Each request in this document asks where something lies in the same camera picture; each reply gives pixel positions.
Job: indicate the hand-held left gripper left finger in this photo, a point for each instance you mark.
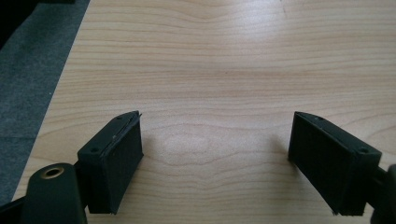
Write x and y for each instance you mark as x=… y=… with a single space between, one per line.
x=115 y=161

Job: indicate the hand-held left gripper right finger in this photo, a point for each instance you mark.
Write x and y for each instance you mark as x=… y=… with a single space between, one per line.
x=330 y=158

